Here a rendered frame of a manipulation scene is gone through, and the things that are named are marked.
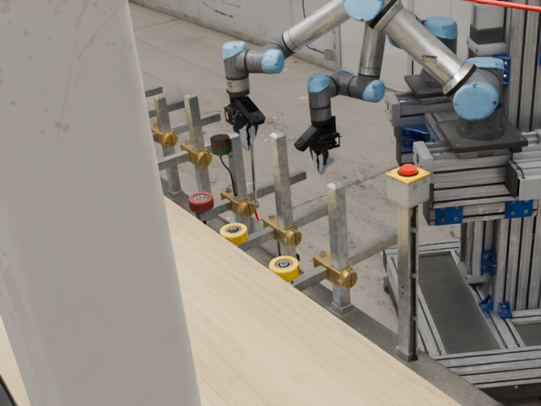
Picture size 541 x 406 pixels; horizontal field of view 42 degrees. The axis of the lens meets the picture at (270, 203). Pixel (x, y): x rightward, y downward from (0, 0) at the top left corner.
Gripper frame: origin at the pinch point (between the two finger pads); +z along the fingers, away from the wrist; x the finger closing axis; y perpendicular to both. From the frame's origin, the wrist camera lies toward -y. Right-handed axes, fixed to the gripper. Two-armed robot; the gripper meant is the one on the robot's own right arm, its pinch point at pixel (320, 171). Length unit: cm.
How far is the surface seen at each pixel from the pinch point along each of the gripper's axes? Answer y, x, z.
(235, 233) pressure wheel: -53, -28, -8
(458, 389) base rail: -36, -97, 12
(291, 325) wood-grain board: -66, -72, -8
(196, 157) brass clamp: -38.7, 18.1, -13.1
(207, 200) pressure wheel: -48.1, -3.7, -8.3
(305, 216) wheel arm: -26.9, -26.8, -3.2
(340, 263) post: -38, -56, -4
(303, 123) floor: 148, 212, 84
